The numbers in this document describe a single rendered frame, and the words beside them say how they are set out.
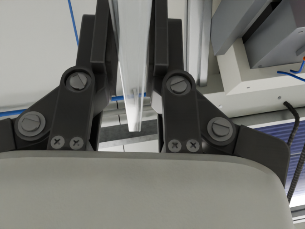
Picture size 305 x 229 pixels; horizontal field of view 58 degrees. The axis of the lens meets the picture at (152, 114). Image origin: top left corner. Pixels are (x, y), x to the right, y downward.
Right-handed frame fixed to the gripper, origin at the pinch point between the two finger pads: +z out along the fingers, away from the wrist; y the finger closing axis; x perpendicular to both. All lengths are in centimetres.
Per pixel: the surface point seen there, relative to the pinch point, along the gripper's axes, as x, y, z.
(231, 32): -23.8, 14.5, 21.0
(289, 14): -16.0, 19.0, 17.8
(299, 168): -36.5, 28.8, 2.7
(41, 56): -156, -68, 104
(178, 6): -44, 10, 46
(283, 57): -25.4, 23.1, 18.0
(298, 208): -87, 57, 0
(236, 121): -43, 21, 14
